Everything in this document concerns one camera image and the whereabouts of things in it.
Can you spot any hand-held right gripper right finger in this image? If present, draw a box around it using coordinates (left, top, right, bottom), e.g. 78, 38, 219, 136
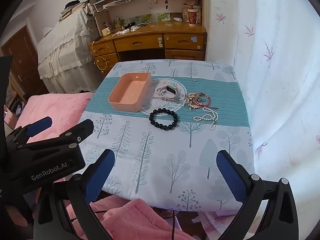
216, 150, 300, 240

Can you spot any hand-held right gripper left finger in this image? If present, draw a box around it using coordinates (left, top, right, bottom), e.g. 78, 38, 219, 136
34, 149, 115, 240

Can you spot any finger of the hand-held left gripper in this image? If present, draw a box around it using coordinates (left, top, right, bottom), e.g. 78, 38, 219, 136
15, 116, 53, 143
14, 119, 94, 153

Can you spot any long pearl necklace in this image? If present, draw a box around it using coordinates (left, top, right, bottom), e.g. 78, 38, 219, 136
193, 107, 219, 131

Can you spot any pink plastic box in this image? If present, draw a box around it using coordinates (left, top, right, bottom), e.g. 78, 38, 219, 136
108, 72, 152, 112

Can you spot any black bead bracelet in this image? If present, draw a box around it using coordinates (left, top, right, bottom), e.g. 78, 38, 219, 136
149, 108, 179, 131

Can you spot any red cord bracelet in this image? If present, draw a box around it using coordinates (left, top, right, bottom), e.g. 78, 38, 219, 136
192, 93, 218, 110

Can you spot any gold rhinestone jewelry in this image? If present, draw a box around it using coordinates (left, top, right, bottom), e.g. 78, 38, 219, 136
184, 92, 203, 111

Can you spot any watch with pink band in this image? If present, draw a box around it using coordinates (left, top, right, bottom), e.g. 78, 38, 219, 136
161, 85, 185, 103

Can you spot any pink blanket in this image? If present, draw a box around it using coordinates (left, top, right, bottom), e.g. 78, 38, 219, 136
4, 92, 197, 240

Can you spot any tree print tablecloth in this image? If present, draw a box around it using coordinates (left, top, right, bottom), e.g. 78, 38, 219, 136
77, 59, 256, 212

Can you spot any brown wooden door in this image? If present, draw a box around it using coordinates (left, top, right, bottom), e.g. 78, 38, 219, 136
1, 26, 48, 98

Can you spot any white lace cover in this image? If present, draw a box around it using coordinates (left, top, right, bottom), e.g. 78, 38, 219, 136
37, 4, 101, 93

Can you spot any white leaf print curtain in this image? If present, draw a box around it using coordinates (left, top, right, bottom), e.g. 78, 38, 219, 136
204, 0, 320, 232

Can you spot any wooden desk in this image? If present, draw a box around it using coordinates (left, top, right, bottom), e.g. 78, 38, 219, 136
89, 21, 208, 78

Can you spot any wooden desk shelf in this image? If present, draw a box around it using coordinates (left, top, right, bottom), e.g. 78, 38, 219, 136
85, 0, 204, 30

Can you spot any red and white cup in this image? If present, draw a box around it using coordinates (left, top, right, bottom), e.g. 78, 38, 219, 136
187, 8, 198, 26

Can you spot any yellow cable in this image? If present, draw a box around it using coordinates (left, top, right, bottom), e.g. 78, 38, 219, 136
91, 41, 108, 71

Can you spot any white wire rack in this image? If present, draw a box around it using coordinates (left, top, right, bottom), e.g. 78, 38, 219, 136
93, 0, 133, 13

